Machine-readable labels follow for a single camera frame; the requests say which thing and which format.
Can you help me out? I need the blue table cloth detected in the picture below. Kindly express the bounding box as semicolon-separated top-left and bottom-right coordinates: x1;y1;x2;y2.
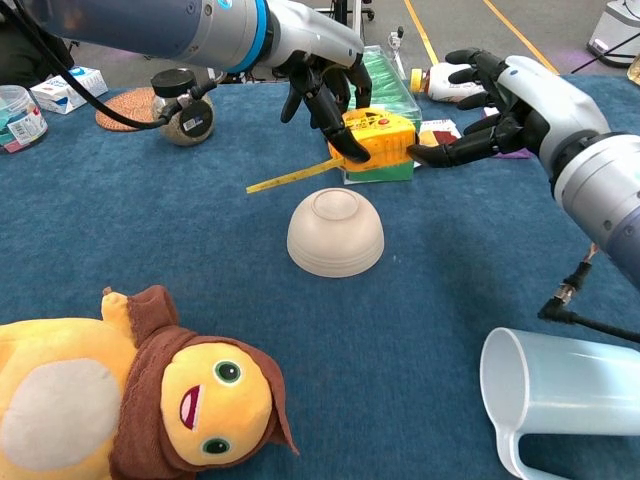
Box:
0;74;640;480

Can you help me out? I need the white upright post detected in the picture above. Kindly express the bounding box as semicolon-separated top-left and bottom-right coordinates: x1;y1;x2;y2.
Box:
348;0;364;41

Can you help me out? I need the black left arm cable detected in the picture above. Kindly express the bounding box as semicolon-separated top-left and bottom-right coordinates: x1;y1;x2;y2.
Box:
0;0;219;132

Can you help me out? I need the person in dark clothes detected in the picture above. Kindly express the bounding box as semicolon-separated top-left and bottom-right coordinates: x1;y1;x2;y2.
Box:
0;14;76;89

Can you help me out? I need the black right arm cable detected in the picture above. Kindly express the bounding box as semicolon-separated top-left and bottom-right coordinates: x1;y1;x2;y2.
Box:
537;243;640;345

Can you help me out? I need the white snack packet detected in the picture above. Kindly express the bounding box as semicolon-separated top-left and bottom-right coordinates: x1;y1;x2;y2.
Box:
417;118;462;149

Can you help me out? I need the small white clip stand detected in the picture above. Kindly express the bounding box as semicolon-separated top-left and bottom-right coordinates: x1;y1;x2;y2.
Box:
388;27;406;76

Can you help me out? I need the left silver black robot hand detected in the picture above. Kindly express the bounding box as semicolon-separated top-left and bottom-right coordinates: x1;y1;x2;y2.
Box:
269;0;374;162

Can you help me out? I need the purple packet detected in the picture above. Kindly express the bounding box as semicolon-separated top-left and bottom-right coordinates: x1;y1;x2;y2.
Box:
479;106;534;161

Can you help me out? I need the glass jar black lid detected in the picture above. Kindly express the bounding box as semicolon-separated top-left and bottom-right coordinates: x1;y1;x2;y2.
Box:
150;67;217;147

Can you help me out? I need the white grey machine base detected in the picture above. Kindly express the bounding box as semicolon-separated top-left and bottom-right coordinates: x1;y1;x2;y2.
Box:
585;0;640;69

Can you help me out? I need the yellow plush toy brown hood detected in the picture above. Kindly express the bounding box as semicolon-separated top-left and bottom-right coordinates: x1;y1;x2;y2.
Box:
0;284;300;480

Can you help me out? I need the light blue plastic mug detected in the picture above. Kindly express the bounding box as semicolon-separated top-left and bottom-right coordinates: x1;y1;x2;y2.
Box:
479;327;640;480

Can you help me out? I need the black wheeled stand base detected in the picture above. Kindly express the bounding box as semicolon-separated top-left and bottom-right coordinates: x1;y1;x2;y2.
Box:
344;0;375;22

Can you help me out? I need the clear plastic tub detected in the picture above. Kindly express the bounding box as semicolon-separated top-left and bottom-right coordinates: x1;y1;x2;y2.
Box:
0;84;49;154

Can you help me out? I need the round woven coaster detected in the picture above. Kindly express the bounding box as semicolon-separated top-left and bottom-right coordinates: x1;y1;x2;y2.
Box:
95;87;157;133

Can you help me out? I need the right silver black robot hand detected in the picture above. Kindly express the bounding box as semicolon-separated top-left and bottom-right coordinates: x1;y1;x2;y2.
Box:
407;47;611;169

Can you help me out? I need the yellow tape measure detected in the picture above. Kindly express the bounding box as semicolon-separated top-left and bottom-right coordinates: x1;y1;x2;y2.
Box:
245;107;419;195

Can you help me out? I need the white blue tissue box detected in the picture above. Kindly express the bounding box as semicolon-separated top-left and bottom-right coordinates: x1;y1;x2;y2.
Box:
29;65;109;116

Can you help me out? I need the clear box of green sachets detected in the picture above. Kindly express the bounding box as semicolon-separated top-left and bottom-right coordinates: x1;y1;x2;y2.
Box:
342;44;423;185

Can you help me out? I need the white label bottle yellow cap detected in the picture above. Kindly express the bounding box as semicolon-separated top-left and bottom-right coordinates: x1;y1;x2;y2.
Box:
409;62;501;107

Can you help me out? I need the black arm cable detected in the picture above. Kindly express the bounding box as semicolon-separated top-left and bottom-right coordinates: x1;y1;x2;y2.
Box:
537;243;640;345
0;0;219;132

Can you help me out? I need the beige upturned bowl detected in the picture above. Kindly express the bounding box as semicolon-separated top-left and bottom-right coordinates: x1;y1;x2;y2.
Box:
286;187;386;279

